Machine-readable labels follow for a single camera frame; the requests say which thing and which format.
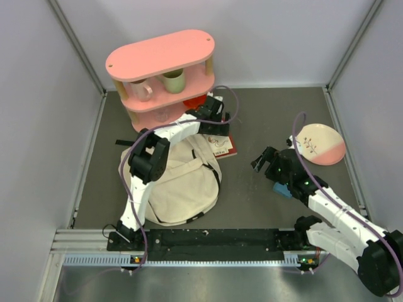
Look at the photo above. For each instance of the pink mug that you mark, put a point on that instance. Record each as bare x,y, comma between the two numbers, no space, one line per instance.
142,90

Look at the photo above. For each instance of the red-bordered white book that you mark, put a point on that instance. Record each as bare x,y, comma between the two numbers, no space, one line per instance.
221,146

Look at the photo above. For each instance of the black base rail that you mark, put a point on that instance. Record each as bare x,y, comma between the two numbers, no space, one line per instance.
210,244

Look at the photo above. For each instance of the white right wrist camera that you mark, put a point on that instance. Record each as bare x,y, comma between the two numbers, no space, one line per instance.
292,142

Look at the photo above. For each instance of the orange bowl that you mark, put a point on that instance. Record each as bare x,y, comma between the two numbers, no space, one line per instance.
193,103

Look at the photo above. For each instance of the green mug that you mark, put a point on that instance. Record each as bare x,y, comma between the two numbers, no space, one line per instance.
174,81

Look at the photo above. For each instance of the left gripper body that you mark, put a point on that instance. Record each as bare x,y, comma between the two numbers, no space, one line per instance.
215,128

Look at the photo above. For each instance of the grey cable duct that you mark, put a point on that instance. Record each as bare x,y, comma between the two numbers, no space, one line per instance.
126,260

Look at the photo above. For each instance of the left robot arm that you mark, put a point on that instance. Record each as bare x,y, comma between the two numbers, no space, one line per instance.
146,160

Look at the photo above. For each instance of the pink three-tier shelf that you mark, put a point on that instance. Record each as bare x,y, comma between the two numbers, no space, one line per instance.
190,50

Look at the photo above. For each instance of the cream canvas backpack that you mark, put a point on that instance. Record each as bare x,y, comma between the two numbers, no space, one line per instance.
188,188

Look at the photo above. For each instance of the cream and pink plate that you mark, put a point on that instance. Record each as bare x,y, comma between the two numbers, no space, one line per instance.
320,144

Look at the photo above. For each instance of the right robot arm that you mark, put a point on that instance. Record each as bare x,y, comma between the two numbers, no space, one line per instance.
371,251

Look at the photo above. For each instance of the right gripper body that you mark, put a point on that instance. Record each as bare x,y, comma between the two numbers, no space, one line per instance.
275,173

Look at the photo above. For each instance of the clear glass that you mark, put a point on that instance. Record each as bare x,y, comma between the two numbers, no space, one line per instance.
161,115

